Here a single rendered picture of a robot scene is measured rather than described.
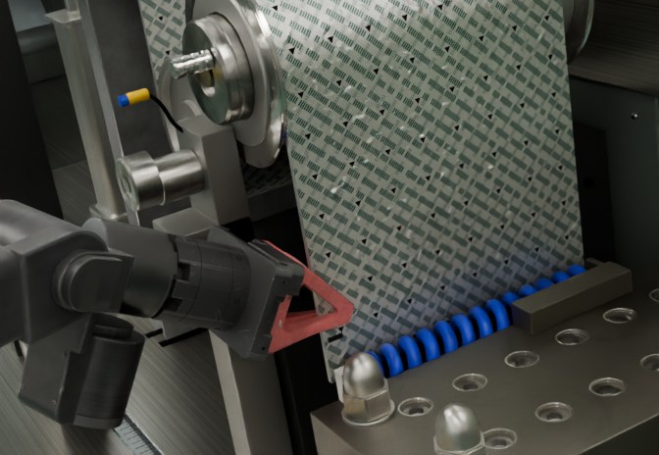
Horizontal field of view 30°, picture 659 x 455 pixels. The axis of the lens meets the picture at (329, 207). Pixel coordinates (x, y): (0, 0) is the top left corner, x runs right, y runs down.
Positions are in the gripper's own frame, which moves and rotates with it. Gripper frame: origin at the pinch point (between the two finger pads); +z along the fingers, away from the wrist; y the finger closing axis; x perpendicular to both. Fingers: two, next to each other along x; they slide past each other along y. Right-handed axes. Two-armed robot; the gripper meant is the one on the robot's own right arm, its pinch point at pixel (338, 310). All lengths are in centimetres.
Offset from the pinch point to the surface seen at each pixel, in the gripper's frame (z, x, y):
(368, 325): 2.7, -0.6, 0.3
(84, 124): 7, 0, -77
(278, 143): -8.7, 10.3, -0.4
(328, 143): -5.3, 11.3, 0.3
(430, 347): 6.1, -0.6, 3.5
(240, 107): -10.7, 11.8, -3.1
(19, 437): -7.6, -24.6, -31.4
